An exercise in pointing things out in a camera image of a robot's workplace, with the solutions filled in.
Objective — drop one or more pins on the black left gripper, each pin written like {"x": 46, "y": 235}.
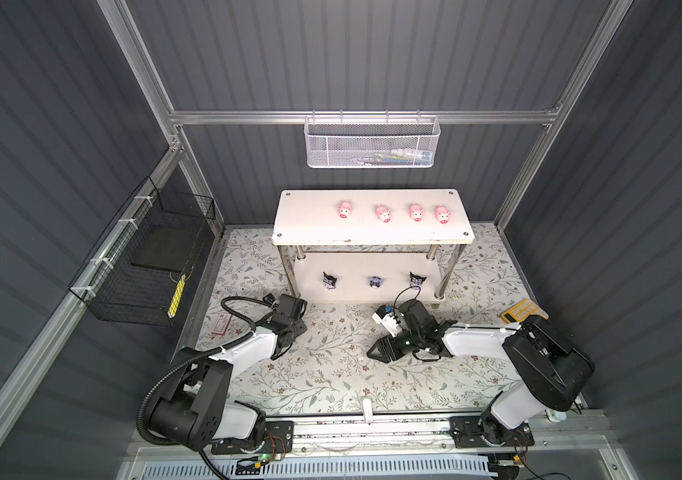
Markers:
{"x": 300, "y": 327}

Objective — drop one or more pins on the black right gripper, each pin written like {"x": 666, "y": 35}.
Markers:
{"x": 381, "y": 344}

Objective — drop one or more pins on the black-headed purple toy figure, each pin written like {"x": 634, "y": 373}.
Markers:
{"x": 375, "y": 281}

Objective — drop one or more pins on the pink pig toy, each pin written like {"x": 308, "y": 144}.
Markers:
{"x": 344, "y": 209}
{"x": 416, "y": 212}
{"x": 383, "y": 213}
{"x": 442, "y": 214}

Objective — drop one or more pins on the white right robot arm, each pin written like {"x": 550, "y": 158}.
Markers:
{"x": 551, "y": 369}

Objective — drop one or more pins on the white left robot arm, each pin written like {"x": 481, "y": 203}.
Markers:
{"x": 190, "y": 405}

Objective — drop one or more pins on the white two-tier shelf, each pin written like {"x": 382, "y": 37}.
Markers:
{"x": 312, "y": 239}

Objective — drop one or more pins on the red card pack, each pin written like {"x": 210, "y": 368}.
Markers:
{"x": 221, "y": 325}

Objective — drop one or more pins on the yellow calculator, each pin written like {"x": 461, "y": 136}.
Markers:
{"x": 520, "y": 311}

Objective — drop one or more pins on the items in mesh basket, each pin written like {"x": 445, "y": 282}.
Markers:
{"x": 397, "y": 157}

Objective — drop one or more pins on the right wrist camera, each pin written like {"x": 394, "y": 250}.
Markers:
{"x": 386, "y": 316}

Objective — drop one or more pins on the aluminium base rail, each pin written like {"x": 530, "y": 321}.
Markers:
{"x": 392, "y": 433}

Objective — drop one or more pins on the black wire wall basket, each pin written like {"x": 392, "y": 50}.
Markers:
{"x": 162, "y": 234}

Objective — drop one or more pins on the white wire mesh basket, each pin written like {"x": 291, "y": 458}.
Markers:
{"x": 332, "y": 142}

